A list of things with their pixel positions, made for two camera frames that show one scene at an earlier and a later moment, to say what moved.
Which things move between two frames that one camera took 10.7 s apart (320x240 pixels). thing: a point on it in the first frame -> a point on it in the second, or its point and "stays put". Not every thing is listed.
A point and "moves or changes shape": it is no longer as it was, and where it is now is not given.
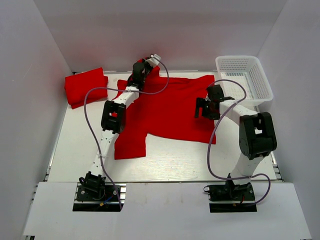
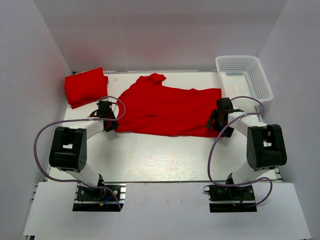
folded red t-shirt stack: x=77 y=86 stays put
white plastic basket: x=248 y=70 stays put
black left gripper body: x=147 y=68 -> x=114 y=124
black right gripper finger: x=199 y=102 -> x=210 y=121
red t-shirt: x=165 y=106 moves or changes shape
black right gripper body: x=207 y=111 -> x=228 y=131
